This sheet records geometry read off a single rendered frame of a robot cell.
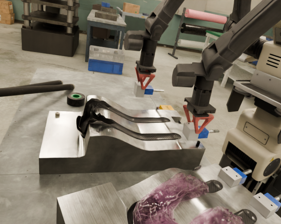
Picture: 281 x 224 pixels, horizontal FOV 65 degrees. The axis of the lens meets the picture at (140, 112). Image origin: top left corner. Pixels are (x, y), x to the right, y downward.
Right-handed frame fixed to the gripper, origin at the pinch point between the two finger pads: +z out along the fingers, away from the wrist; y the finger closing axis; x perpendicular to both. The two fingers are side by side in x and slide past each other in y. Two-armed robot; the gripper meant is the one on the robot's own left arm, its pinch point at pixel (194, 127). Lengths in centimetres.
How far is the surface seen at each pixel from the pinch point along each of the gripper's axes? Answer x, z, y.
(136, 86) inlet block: -14.5, -5.3, -26.8
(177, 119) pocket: 0.1, 3.9, -13.4
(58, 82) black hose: -48, 2, -55
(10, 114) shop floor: -107, 74, -166
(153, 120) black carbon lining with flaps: -11.1, 2.8, -11.1
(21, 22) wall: -195, 33, -678
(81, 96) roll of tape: -37, 4, -39
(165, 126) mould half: -7.8, 2.7, -6.3
